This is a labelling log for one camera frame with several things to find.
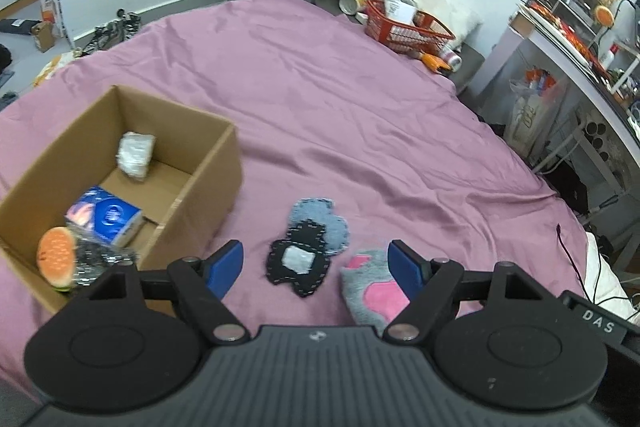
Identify grey pink plush toy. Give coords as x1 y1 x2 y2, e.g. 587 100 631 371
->
341 249 409 335

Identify black stitched fabric patch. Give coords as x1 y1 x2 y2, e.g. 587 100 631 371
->
266 220 331 298

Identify white crumpled soft packet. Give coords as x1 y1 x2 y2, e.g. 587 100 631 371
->
116 131 155 182

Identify brown cardboard box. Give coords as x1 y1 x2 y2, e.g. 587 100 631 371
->
1 86 242 313

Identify blue tissue pack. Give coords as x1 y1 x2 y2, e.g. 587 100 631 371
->
65 185 144 247

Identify orange slice plush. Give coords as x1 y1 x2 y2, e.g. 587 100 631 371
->
36 227 76 291

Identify purple bed sheet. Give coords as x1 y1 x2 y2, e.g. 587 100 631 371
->
0 0 591 388

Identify orange utility knife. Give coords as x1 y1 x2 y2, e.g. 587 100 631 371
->
419 52 451 76

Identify white plastic bag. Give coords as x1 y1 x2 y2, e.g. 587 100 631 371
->
504 67 566 158

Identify red plastic basket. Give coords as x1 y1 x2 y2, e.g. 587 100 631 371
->
364 0 454 54

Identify white desk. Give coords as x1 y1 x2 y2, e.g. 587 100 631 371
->
460 5 639 183

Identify pair of sneakers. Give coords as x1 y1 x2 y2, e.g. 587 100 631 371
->
80 9 142 56

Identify paper cup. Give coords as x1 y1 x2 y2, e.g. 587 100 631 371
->
338 0 367 16

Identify black cable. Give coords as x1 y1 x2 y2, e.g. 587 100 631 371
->
555 223 640 313

